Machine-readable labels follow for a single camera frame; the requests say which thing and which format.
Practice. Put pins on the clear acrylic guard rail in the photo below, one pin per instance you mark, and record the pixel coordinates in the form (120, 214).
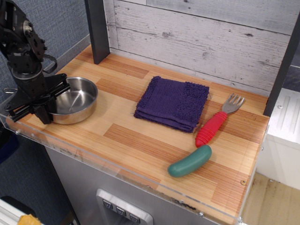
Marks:
(139, 152)

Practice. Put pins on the stainless steel pot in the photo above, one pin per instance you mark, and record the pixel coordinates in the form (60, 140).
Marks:
(77, 103)

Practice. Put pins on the dark grey right post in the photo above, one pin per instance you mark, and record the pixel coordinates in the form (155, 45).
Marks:
(283, 70)

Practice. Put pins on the silver dispenser button panel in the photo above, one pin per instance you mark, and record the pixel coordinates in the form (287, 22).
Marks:
(123, 208)

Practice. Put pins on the green toy cucumber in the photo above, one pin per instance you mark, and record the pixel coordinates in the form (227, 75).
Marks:
(190, 163)

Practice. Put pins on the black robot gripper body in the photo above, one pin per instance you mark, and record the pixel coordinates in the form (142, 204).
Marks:
(35, 89)

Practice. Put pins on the dark grey post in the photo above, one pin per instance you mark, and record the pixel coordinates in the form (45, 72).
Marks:
(283, 70)
(98, 30)

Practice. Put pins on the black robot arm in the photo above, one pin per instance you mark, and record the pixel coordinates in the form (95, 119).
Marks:
(25, 52)

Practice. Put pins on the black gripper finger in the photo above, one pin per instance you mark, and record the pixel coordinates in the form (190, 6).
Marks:
(41, 112)

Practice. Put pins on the purple folded cloth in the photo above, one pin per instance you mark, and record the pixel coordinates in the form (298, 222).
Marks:
(175, 104)

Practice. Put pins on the white cabinet on right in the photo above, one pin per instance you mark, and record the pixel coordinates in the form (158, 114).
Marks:
(279, 158)

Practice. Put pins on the dark grey left post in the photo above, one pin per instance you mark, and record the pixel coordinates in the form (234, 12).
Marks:
(98, 30)

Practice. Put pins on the silver toy fridge cabinet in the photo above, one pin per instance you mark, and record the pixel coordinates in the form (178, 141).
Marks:
(81, 182)

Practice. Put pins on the red handled metal fork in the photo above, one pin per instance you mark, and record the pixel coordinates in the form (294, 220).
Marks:
(210, 128)

